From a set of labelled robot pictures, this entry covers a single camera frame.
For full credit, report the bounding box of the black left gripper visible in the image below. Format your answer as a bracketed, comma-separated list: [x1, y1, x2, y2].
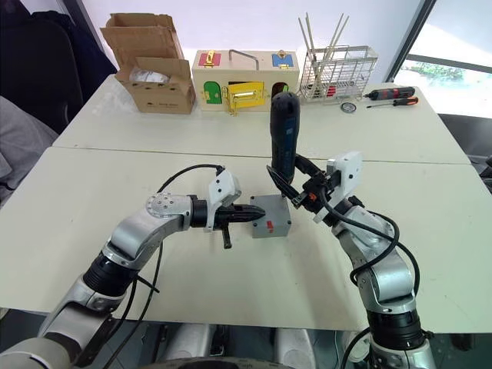
[211, 193, 267, 250]

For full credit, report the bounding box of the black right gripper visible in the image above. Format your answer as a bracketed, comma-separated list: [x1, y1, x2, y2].
[265, 153, 344, 214]

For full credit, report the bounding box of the grey plastic box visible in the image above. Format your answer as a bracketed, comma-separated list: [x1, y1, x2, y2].
[251, 223, 292, 240]

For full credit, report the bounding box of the grey box lid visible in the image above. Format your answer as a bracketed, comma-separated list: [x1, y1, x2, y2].
[250, 194, 292, 230]

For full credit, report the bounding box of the wooden lock box toy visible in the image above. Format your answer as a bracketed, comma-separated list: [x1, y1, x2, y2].
[191, 48, 301, 117]

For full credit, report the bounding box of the black red screwdriver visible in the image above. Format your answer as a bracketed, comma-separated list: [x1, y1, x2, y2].
[363, 86, 417, 100]

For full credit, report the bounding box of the orange black screwdriver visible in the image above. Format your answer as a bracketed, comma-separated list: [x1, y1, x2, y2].
[366, 96, 419, 109]

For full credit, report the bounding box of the open cardboard box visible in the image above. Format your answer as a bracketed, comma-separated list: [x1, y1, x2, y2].
[100, 13, 197, 115]

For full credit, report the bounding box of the wooden chopstick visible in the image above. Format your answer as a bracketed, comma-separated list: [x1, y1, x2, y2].
[321, 13, 344, 63]
[298, 17, 319, 94]
[305, 12, 315, 63]
[325, 15, 351, 59]

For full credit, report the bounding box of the grey rounded shape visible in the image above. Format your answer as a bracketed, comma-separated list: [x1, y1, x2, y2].
[165, 324, 211, 369]

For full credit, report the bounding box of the clear plastic bag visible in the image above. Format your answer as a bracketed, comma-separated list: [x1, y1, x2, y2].
[128, 68, 171, 84]

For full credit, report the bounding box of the person in grey clothes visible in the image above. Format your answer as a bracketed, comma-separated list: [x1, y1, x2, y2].
[0, 95, 59, 205]

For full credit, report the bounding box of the black office chair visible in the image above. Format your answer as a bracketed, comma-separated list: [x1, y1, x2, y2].
[0, 11, 84, 135]

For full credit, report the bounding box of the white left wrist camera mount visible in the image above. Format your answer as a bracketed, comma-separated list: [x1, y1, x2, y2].
[203, 168, 242, 234]

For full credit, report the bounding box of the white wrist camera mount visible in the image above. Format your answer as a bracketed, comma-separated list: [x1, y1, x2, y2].
[203, 168, 242, 234]
[313, 151, 364, 224]

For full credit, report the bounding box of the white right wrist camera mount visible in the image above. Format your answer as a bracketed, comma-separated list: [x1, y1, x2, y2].
[313, 151, 364, 224]

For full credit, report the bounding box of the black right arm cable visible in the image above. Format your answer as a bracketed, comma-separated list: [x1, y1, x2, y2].
[317, 191, 421, 289]

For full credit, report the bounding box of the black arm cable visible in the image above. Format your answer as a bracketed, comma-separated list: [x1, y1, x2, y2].
[101, 164, 226, 369]
[317, 191, 421, 289]

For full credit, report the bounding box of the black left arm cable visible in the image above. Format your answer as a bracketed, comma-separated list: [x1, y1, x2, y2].
[101, 164, 226, 369]

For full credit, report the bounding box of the white wire rack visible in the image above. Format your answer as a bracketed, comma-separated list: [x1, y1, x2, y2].
[298, 45, 380, 102]

